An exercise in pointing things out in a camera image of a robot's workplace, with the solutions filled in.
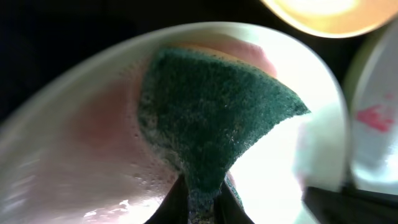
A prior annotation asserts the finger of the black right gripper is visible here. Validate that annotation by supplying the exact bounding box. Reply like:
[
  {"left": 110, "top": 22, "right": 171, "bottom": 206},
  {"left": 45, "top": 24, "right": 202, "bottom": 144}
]
[{"left": 304, "top": 187, "right": 397, "bottom": 224}]

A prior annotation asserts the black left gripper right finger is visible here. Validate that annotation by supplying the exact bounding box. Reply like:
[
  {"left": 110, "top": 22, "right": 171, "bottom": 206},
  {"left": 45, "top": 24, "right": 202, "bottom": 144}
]
[{"left": 216, "top": 180, "right": 254, "bottom": 224}]

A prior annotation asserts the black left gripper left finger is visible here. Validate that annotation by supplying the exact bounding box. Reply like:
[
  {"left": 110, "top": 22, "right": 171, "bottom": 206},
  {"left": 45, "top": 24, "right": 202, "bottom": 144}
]
[{"left": 144, "top": 175, "right": 188, "bottom": 224}]

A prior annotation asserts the green yellow sponge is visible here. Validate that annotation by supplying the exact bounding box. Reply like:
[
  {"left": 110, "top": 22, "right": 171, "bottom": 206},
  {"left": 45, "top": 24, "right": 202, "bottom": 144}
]
[{"left": 137, "top": 45, "right": 309, "bottom": 223}]

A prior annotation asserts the light blue plate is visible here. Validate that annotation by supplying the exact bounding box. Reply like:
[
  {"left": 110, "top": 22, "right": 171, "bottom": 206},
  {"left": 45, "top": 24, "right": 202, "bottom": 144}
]
[{"left": 1, "top": 22, "right": 348, "bottom": 224}]

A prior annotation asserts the white plate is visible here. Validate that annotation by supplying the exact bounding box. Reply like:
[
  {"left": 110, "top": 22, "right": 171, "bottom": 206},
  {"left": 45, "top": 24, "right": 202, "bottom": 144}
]
[{"left": 343, "top": 21, "right": 397, "bottom": 195}]

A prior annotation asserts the yellow plate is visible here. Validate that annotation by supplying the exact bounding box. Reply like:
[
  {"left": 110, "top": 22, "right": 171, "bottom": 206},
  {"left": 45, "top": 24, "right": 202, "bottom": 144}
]
[{"left": 262, "top": 0, "right": 397, "bottom": 39}]

